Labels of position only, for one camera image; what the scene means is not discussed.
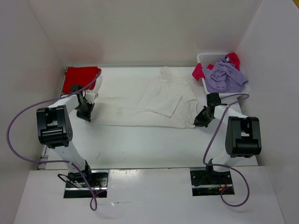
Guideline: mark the pink t shirt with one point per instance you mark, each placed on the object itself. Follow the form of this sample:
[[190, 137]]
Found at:
[[198, 73]]

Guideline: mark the white t shirt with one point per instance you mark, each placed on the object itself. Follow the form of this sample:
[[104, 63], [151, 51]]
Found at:
[[167, 100]]

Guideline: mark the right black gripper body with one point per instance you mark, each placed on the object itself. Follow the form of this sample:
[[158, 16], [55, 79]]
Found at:
[[203, 118]]

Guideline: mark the lavender t shirt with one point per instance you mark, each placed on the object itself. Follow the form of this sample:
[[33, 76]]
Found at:
[[224, 77]]

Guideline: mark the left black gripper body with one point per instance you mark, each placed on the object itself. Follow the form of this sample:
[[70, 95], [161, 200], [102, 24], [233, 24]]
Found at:
[[84, 109]]

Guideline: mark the red t shirt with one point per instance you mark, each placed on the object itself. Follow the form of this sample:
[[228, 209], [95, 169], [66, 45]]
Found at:
[[79, 76]]

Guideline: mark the white laundry basket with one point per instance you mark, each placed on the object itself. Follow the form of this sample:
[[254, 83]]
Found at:
[[206, 62]]

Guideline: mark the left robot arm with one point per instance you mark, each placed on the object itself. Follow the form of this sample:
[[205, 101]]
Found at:
[[55, 131]]

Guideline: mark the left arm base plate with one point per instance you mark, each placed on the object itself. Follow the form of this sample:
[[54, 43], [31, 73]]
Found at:
[[79, 189]]

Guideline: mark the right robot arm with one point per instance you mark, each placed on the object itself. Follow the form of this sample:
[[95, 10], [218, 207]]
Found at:
[[243, 136]]

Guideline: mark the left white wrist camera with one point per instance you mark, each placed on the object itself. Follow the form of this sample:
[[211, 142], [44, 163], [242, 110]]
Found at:
[[90, 96]]

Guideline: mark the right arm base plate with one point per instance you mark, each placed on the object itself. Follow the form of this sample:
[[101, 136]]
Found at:
[[204, 183]]

